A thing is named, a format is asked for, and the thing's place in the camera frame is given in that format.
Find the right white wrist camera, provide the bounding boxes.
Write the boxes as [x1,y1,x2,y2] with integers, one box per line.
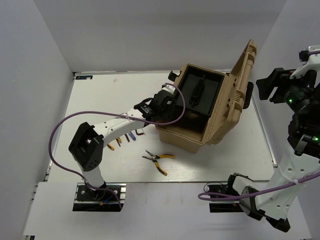
[289,45,320,79]

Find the blue label sticker left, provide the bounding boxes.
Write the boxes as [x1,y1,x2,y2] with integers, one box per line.
[75,75,93,80]

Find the yellow black needle-nose pliers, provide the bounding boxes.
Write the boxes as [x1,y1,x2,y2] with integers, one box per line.
[142,150,176,177]

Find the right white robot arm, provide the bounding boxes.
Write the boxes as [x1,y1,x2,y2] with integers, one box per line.
[225,68,320,232]

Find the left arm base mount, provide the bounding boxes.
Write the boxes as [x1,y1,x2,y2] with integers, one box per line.
[72,183,127,213]

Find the yellow black pliers left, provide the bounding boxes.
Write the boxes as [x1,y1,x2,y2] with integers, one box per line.
[107,137,122,151]

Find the black toolbox inner tray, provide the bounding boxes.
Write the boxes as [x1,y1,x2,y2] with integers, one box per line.
[175,64,225,117]

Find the blue red handled screwdriver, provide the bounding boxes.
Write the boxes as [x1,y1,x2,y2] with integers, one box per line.
[128,132,136,141]

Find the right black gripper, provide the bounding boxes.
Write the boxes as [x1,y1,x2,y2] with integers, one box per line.
[255,63,316,113]

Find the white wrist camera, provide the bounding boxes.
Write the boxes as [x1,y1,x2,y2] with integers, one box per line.
[289,45,320,79]
[161,83,176,95]

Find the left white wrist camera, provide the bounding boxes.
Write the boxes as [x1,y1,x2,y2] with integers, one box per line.
[161,83,176,95]

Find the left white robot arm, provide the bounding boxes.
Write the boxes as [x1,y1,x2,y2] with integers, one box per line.
[68,84,176,200]

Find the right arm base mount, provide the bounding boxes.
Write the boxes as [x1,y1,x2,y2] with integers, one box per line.
[203,183,251,214]

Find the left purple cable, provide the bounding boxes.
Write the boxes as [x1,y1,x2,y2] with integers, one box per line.
[49,82,186,210]

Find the brown L-shaped hex key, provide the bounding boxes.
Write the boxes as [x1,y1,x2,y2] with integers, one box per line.
[135,129,146,136]

